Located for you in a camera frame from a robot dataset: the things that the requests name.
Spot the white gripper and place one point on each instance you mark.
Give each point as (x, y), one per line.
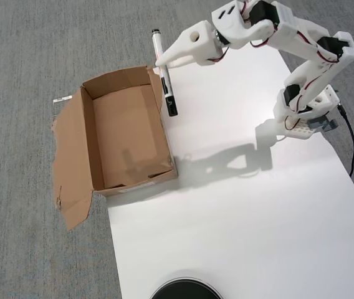
(202, 47)

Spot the black and white marker pen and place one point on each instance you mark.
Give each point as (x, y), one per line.
(166, 88)

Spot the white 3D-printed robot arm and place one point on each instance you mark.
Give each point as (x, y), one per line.
(233, 25)

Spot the open brown cardboard box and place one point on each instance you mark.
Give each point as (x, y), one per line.
(124, 130)

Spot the white paper label strip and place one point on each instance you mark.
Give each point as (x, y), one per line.
(62, 99)

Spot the grey table clamp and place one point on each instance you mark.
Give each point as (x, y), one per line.
(320, 124)

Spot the black round disc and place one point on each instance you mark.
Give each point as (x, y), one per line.
(186, 289)

